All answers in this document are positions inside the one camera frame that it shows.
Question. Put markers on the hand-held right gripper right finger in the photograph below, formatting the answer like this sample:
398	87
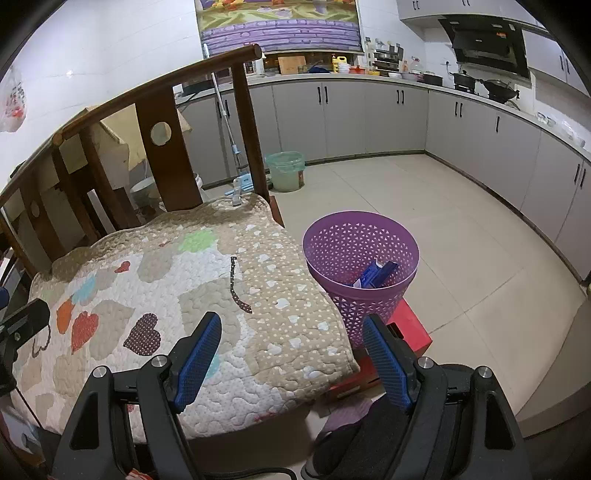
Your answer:
388	364

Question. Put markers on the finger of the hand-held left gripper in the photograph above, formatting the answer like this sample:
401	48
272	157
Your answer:
23	323

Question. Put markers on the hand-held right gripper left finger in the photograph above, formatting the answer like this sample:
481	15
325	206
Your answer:
198	364

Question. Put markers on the blue and silver carton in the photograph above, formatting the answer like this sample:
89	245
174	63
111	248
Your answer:
376	275

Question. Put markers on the purple plastic basket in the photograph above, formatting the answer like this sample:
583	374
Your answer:
332	244

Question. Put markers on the red cardboard box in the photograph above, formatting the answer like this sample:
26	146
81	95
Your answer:
406	323

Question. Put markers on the purple cloth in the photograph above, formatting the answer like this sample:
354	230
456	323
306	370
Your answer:
346	415

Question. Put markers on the quilted heart patchwork blanket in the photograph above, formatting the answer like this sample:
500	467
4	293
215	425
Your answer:
194	286

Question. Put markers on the dark cloth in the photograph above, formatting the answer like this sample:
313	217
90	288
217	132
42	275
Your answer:
351	450

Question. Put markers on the white plastic bucket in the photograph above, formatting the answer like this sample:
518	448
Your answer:
145	189

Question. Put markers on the brown wooden chair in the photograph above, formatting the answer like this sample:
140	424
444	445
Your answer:
171	161

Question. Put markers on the green plastic bucket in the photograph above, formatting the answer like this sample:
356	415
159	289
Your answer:
284	173

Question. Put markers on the white red plastic bag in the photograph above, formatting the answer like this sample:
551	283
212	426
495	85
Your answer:
13	101

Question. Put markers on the mop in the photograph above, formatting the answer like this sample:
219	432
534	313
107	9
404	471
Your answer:
226	120

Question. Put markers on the grey kitchen cabinets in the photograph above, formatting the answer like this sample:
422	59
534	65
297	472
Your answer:
369	115

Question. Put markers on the black pot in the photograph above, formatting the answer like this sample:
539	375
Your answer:
464	81

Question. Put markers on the black wok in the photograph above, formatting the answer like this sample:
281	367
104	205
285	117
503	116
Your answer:
501	90

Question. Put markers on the yellow bottle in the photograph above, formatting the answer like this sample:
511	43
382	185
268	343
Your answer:
340	64

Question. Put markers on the dish rack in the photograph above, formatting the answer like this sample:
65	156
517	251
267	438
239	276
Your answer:
388	57

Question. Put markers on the wooden cutting board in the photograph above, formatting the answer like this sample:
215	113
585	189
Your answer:
292	64

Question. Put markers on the black range hood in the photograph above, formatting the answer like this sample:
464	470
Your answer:
489	44

